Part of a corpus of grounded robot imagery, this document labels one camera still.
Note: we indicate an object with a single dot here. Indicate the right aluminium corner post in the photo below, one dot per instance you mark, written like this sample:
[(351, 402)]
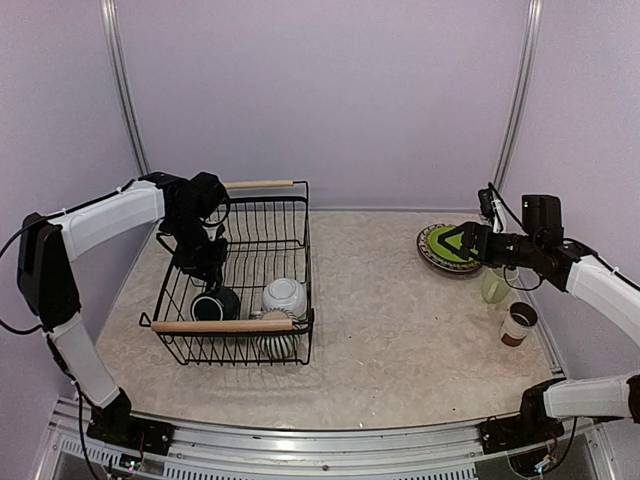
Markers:
[(520, 94)]

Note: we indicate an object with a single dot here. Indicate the bright green plate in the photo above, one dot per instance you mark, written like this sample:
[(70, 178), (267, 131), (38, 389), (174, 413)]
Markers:
[(432, 242)]

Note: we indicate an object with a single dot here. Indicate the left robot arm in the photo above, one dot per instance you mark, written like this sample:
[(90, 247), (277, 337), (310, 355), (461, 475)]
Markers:
[(50, 244)]

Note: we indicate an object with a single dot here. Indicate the black white striped plate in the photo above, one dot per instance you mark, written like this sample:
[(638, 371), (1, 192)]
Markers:
[(430, 260)]

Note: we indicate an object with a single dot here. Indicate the yellow patterned plate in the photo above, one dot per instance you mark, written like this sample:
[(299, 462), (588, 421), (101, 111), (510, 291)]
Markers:
[(425, 245)]

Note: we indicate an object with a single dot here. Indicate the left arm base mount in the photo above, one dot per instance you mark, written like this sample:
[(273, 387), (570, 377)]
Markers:
[(116, 425)]

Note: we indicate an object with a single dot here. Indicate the black wire dish rack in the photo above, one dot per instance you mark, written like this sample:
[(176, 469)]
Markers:
[(268, 238)]

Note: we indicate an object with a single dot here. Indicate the white brown cup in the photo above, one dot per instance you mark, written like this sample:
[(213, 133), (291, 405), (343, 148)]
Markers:
[(521, 319)]

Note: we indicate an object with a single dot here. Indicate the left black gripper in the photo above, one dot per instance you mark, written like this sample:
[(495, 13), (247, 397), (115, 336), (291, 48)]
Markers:
[(210, 266)]

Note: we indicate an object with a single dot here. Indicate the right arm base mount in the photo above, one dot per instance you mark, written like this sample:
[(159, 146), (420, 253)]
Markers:
[(531, 425)]

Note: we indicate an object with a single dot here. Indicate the black white striped bowl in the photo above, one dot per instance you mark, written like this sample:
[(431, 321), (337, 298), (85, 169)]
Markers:
[(276, 348)]

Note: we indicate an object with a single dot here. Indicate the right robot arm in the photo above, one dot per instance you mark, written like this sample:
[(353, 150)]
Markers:
[(575, 269)]

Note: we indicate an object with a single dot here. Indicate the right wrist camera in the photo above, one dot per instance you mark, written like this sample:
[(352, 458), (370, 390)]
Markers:
[(492, 209)]

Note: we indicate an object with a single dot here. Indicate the light green mug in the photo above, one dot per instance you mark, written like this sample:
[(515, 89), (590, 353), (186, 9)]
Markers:
[(497, 284)]

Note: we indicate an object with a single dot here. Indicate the dark green mug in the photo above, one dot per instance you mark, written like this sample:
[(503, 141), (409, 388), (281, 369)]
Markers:
[(220, 305)]

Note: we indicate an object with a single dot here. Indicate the aluminium front rail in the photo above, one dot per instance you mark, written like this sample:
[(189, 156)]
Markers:
[(199, 450)]

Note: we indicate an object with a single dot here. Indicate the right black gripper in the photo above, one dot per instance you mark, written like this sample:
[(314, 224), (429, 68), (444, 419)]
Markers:
[(472, 229)]

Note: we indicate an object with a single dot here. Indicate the white ceramic bowl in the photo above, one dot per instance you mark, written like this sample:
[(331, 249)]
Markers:
[(285, 294)]

